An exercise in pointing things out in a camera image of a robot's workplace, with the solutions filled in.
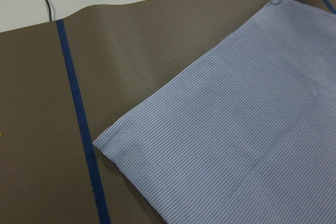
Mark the light blue striped shirt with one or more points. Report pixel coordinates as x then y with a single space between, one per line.
246 133

